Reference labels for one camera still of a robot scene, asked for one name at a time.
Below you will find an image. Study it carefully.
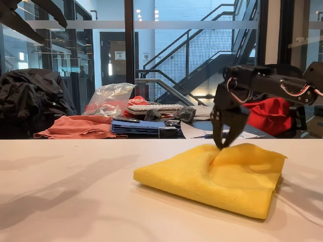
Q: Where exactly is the orange shirt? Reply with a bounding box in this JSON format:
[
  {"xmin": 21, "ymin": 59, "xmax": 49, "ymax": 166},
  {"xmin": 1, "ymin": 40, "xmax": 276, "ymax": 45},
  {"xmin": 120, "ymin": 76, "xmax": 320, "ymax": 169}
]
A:
[{"xmin": 33, "ymin": 115, "xmax": 129, "ymax": 140}]

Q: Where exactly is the red cloth white print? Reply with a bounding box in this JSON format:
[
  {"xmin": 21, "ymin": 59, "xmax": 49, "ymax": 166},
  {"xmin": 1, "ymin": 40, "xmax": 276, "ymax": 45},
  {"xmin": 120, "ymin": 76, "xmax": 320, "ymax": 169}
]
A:
[{"xmin": 85, "ymin": 95, "xmax": 150, "ymax": 119}]

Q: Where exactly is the black metal staircase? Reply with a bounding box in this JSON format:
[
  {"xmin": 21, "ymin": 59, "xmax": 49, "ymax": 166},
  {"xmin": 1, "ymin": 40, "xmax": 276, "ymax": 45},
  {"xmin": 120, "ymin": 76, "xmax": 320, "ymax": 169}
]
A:
[{"xmin": 135, "ymin": 0, "xmax": 260, "ymax": 106}]

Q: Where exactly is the dark crumpled plastic bag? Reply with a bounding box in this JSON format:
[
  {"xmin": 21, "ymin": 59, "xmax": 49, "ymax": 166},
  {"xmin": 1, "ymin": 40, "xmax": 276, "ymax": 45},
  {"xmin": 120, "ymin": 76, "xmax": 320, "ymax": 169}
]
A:
[{"xmin": 143, "ymin": 108, "xmax": 162, "ymax": 122}]

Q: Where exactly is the arm wrist cable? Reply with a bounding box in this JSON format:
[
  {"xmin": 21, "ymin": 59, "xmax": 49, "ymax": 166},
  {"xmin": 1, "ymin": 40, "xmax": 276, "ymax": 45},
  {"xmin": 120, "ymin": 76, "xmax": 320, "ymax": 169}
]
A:
[{"xmin": 226, "ymin": 77, "xmax": 252, "ymax": 104}]

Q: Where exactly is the blue folder stack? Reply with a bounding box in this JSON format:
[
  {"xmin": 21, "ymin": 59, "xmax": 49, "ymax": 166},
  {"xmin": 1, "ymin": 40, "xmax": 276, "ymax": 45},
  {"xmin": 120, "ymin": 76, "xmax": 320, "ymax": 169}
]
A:
[{"xmin": 110, "ymin": 119, "xmax": 184, "ymax": 135}]

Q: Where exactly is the yellow microfiber towel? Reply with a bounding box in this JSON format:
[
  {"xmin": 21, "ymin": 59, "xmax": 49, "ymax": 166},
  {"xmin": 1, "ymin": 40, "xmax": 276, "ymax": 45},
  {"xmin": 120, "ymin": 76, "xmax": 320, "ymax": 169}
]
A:
[{"xmin": 133, "ymin": 143, "xmax": 288, "ymax": 220}]

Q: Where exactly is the black office chair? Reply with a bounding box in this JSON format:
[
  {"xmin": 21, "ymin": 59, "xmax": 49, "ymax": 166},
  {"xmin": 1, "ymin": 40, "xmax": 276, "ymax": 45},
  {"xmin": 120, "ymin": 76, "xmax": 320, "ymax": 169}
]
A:
[{"xmin": 241, "ymin": 64, "xmax": 308, "ymax": 138}]

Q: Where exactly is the small black box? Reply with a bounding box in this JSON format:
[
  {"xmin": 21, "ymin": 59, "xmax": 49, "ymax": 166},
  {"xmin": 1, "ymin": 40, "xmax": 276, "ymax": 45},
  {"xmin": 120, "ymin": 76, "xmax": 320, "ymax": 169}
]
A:
[{"xmin": 158, "ymin": 127, "xmax": 178, "ymax": 139}]

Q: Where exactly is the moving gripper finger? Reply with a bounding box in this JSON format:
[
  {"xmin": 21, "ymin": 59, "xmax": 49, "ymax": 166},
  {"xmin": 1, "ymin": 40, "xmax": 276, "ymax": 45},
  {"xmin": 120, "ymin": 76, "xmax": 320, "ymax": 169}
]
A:
[{"xmin": 0, "ymin": 4, "xmax": 46, "ymax": 44}]

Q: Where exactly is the white keyboard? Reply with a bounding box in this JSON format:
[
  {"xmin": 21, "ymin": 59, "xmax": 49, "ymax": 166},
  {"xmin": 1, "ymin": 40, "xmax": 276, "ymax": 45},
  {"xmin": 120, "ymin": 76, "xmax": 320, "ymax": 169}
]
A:
[{"xmin": 125, "ymin": 104, "xmax": 185, "ymax": 116}]

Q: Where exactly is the dark grey garment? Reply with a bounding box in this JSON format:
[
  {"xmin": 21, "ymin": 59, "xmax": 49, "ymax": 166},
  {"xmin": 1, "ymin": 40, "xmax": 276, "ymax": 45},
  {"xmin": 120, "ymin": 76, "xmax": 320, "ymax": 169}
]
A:
[{"xmin": 248, "ymin": 92, "xmax": 273, "ymax": 103}]

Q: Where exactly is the black jacket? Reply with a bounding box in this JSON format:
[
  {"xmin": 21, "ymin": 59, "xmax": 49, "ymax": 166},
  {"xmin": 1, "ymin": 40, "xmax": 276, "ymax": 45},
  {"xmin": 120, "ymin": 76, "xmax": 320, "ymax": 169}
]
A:
[{"xmin": 0, "ymin": 68, "xmax": 78, "ymax": 139}]

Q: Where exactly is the white lined paper sheet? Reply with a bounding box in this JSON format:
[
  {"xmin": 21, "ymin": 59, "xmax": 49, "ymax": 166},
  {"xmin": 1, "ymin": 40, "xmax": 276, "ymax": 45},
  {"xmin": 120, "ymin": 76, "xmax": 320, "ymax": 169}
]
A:
[{"xmin": 181, "ymin": 123, "xmax": 267, "ymax": 139}]

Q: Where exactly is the beige folded cloth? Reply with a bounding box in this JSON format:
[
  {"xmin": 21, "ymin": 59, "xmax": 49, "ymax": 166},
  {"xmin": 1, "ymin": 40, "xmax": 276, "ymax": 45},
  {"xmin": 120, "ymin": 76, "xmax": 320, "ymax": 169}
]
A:
[{"xmin": 191, "ymin": 105, "xmax": 214, "ymax": 122}]

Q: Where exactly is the dark desk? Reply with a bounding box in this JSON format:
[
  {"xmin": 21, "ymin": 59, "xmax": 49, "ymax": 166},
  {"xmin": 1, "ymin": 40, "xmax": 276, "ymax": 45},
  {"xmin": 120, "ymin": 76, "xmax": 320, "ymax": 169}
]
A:
[{"xmin": 32, "ymin": 114, "xmax": 277, "ymax": 140}]

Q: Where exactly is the red bag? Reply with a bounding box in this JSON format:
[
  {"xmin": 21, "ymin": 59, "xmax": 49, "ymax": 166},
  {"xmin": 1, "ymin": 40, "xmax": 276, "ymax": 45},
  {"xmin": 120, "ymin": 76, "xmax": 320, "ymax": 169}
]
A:
[{"xmin": 243, "ymin": 97, "xmax": 293, "ymax": 137}]

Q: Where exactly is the cardboard box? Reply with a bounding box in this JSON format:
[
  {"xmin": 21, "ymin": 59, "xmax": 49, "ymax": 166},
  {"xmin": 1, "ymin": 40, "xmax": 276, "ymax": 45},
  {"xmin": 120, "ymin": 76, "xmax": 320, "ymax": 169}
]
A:
[{"xmin": 306, "ymin": 115, "xmax": 323, "ymax": 139}]

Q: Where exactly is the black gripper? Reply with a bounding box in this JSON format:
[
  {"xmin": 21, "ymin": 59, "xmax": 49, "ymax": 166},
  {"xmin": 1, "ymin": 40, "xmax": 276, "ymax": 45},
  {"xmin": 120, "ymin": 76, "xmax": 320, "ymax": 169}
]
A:
[{"xmin": 210, "ymin": 82, "xmax": 252, "ymax": 149}]

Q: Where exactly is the black framed door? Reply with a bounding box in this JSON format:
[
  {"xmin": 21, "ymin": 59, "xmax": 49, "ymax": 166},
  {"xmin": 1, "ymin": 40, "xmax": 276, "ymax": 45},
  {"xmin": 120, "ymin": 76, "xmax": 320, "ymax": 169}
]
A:
[{"xmin": 99, "ymin": 32, "xmax": 139, "ymax": 86}]

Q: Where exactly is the grey crumpled plastic bag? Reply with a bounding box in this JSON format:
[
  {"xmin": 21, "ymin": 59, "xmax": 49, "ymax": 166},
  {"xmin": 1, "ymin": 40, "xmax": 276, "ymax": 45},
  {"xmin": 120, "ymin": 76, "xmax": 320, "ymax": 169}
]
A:
[{"xmin": 178, "ymin": 106, "xmax": 197, "ymax": 124}]

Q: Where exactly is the blue black screwdriver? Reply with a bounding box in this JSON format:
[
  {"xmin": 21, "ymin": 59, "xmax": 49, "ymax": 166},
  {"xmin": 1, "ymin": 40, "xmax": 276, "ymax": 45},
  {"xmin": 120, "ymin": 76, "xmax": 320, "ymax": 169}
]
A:
[{"xmin": 191, "ymin": 132, "xmax": 232, "ymax": 139}]

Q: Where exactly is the clear plastic bag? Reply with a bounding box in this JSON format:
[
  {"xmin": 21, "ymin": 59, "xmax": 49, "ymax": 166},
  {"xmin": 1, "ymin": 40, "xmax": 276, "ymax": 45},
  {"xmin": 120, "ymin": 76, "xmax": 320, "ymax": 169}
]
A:
[{"xmin": 83, "ymin": 82, "xmax": 137, "ymax": 118}]

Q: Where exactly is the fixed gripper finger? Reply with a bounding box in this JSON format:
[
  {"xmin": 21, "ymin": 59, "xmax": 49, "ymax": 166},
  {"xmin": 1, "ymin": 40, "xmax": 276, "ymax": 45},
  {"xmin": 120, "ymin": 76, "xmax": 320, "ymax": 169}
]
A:
[{"xmin": 31, "ymin": 0, "xmax": 68, "ymax": 28}]

